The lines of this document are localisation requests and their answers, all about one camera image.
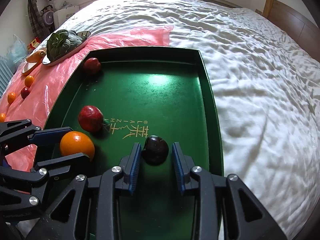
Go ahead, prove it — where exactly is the orange carrot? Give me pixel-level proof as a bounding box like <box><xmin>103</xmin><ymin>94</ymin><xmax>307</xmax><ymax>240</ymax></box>
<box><xmin>26</xmin><ymin>49</ymin><xmax>46</xmax><ymax>63</ymax></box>

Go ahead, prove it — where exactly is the orange rimmed plate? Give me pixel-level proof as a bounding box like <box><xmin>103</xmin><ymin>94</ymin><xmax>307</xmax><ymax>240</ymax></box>
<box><xmin>22</xmin><ymin>48</ymin><xmax>47</xmax><ymax>76</ymax></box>

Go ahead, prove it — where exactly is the pink plastic sheet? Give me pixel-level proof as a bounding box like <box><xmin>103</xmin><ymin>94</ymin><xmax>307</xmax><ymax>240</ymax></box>
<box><xmin>0</xmin><ymin>24</ymin><xmax>175</xmax><ymax>172</ymax></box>

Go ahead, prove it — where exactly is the red yellow snack bag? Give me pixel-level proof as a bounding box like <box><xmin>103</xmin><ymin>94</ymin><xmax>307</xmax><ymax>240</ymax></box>
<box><xmin>27</xmin><ymin>37</ymin><xmax>41</xmax><ymax>51</ymax></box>

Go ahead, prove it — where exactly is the plaid scarf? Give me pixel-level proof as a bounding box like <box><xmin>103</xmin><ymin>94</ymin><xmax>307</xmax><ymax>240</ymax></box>
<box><xmin>27</xmin><ymin>0</ymin><xmax>50</xmax><ymax>42</ymax></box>

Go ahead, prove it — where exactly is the translucent blue plastic bag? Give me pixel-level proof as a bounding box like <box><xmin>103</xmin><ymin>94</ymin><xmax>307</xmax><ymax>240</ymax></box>
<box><xmin>7</xmin><ymin>34</ymin><xmax>28</xmax><ymax>68</ymax></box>

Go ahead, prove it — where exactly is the light blue suitcase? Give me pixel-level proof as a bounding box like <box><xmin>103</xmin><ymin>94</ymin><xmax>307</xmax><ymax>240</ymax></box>
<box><xmin>0</xmin><ymin>56</ymin><xmax>13</xmax><ymax>96</ymax></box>

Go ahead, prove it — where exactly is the orange mandarin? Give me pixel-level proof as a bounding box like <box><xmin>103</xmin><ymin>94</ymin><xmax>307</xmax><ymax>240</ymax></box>
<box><xmin>7</xmin><ymin>92</ymin><xmax>16</xmax><ymax>104</ymax></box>
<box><xmin>0</xmin><ymin>113</ymin><xmax>6</xmax><ymax>122</ymax></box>

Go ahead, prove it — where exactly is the red apple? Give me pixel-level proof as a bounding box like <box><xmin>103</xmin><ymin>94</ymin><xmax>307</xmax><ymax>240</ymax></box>
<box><xmin>21</xmin><ymin>87</ymin><xmax>30</xmax><ymax>100</ymax></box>
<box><xmin>78</xmin><ymin>105</ymin><xmax>104</xmax><ymax>133</ymax></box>
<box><xmin>83</xmin><ymin>57</ymin><xmax>101</xmax><ymax>74</ymax></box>

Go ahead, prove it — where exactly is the small orange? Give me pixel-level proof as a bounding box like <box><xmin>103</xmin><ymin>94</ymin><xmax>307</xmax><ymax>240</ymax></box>
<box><xmin>24</xmin><ymin>75</ymin><xmax>35</xmax><ymax>88</ymax></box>

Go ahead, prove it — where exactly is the dark purple plum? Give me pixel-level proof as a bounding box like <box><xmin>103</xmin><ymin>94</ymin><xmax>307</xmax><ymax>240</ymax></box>
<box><xmin>142</xmin><ymin>135</ymin><xmax>169</xmax><ymax>166</ymax></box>

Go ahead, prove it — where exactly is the striped white plate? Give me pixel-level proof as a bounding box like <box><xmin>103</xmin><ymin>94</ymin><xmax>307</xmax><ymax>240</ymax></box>
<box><xmin>42</xmin><ymin>29</ymin><xmax>91</xmax><ymax>67</ymax></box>

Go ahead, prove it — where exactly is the smooth orange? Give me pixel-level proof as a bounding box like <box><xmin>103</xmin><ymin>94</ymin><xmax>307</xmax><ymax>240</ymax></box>
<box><xmin>60</xmin><ymin>131</ymin><xmax>95</xmax><ymax>160</ymax></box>

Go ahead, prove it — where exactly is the green rectangular tray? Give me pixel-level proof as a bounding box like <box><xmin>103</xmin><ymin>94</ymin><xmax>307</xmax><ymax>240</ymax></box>
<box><xmin>45</xmin><ymin>47</ymin><xmax>223</xmax><ymax>239</ymax></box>

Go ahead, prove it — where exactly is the white paper shopping bag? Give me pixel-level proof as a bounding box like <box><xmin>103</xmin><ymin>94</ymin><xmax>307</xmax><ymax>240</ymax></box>
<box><xmin>53</xmin><ymin>5</ymin><xmax>79</xmax><ymax>29</ymax></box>

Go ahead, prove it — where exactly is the green leafy vegetable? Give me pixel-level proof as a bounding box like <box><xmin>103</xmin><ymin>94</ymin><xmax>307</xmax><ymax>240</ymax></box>
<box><xmin>47</xmin><ymin>29</ymin><xmax>86</xmax><ymax>62</ymax></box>

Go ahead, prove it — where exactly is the lower white fan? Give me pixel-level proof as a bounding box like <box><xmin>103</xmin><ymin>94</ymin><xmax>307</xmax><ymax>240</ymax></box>
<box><xmin>42</xmin><ymin>10</ymin><xmax>54</xmax><ymax>26</ymax></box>

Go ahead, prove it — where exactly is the wooden headboard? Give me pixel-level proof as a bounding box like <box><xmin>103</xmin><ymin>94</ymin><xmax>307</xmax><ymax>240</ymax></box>
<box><xmin>262</xmin><ymin>0</ymin><xmax>320</xmax><ymax>61</ymax></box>

